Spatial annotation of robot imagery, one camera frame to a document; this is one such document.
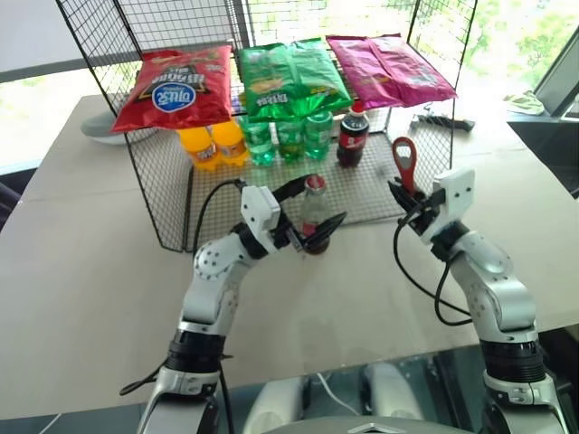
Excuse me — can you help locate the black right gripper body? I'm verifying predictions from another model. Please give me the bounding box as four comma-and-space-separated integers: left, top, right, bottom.
398, 188, 448, 237

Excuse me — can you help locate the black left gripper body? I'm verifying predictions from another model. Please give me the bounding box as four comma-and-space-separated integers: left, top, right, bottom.
270, 220, 308, 254

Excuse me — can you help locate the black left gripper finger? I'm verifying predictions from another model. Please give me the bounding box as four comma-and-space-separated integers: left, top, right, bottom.
271, 176, 315, 205
301, 212, 348, 253

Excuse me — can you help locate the clear glass bottle red cap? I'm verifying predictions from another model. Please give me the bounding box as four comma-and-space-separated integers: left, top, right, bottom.
299, 174, 332, 257

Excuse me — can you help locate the red bottle opener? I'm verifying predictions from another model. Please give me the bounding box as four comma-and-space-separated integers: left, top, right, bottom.
391, 137, 420, 193

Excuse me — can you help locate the green soda bottle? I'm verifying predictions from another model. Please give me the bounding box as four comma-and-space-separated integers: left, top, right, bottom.
274, 118, 310, 164
304, 111, 335, 162
238, 115, 277, 167

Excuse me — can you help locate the orange soda bottle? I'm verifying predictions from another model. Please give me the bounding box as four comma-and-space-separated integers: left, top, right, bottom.
179, 126, 223, 173
211, 120, 250, 168

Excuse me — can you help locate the dark cola bottle red cap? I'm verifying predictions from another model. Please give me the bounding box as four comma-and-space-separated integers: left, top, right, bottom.
336, 100, 371, 168

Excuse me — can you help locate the flat black object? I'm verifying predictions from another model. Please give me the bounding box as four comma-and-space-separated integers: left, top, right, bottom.
410, 111, 477, 133

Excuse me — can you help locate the green chips bag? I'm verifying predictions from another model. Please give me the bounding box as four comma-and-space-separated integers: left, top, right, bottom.
237, 38, 354, 123

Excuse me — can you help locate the magenta chips bag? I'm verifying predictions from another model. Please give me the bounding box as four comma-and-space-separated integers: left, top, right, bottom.
325, 33, 459, 109

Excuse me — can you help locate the white green cloth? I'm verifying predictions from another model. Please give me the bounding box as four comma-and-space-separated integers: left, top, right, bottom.
503, 90, 546, 117

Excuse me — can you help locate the dark side table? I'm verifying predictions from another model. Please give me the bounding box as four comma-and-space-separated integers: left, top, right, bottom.
505, 112, 579, 201

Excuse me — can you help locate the red chips bag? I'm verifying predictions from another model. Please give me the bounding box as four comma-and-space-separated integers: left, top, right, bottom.
110, 43, 234, 133

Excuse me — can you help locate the white rounded robot leg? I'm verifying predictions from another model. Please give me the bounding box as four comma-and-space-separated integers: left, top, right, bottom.
360, 361, 427, 422
245, 374, 309, 434

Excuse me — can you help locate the dark leaning panel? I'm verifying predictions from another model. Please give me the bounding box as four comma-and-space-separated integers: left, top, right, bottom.
532, 39, 579, 124

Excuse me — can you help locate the grey rounded object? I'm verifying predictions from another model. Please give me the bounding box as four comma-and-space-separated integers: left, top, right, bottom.
80, 111, 133, 146

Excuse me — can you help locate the grey robot torso cover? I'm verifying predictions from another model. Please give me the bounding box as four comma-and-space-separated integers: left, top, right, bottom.
270, 408, 477, 434

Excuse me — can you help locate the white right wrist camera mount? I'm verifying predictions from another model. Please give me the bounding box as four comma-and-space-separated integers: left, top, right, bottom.
424, 167, 477, 241

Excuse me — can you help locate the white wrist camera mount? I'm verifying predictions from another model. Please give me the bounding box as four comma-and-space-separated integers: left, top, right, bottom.
239, 184, 284, 250
424, 167, 477, 241

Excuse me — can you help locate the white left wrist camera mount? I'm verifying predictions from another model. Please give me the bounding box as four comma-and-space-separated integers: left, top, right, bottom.
239, 184, 284, 250

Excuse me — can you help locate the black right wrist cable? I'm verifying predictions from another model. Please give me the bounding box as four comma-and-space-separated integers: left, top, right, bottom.
392, 215, 474, 326

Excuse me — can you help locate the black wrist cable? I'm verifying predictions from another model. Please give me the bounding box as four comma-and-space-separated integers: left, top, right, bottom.
191, 178, 249, 254
392, 215, 474, 326

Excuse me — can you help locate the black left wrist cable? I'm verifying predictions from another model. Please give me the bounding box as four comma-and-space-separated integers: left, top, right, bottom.
191, 178, 249, 254

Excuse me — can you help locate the black wire grid rack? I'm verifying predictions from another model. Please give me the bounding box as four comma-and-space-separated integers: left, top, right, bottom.
55, 0, 479, 253

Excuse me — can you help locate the thin white cable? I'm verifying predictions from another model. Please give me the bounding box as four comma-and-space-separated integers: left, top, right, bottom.
315, 371, 359, 415

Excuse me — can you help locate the black left shoulder cable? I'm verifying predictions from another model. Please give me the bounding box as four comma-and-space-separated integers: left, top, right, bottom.
119, 351, 237, 434

